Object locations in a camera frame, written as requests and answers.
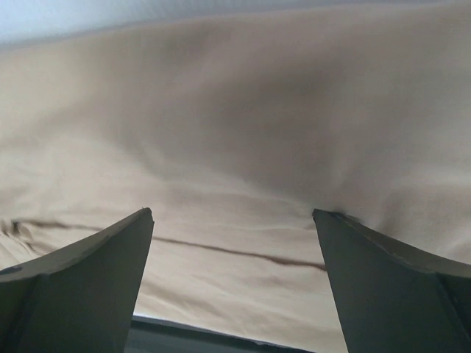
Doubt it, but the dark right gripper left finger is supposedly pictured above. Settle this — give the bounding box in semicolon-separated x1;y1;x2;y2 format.
1;208;154;352

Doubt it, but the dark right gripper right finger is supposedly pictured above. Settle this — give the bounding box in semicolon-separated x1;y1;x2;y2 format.
313;210;470;353

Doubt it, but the beige t-shirt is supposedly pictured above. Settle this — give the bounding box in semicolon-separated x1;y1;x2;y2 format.
1;1;470;352

